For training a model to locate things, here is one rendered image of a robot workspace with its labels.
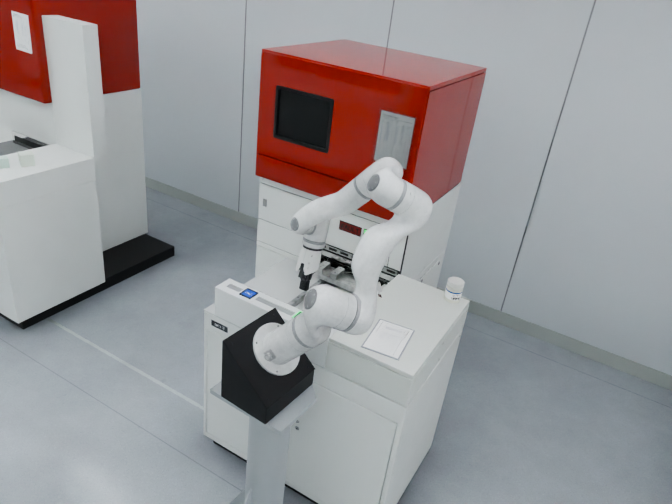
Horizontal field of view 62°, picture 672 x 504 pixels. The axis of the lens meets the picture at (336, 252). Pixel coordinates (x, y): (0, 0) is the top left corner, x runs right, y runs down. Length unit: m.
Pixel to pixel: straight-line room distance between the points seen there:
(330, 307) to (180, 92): 3.80
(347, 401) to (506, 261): 2.13
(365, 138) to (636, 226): 1.99
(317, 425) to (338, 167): 1.10
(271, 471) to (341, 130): 1.41
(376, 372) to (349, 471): 0.54
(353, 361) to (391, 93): 1.06
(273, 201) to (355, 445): 1.24
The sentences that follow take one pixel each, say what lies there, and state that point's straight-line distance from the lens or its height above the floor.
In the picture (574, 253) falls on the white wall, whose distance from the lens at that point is 3.94.
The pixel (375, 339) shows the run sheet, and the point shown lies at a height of 0.97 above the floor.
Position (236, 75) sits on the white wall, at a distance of 4.77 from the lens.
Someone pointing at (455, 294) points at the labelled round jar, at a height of 1.01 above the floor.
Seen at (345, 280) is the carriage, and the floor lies 0.88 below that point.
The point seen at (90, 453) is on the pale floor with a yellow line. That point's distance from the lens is 3.08.
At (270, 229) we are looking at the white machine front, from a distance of 2.91.
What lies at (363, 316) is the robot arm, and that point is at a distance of 1.72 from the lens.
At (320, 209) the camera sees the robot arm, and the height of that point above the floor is 1.45.
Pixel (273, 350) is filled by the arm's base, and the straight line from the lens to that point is 1.92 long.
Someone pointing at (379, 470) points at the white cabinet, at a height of 0.46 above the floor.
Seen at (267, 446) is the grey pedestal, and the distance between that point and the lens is 2.22.
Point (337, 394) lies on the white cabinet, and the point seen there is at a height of 0.73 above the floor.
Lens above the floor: 2.23
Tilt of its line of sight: 28 degrees down
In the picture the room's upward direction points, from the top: 7 degrees clockwise
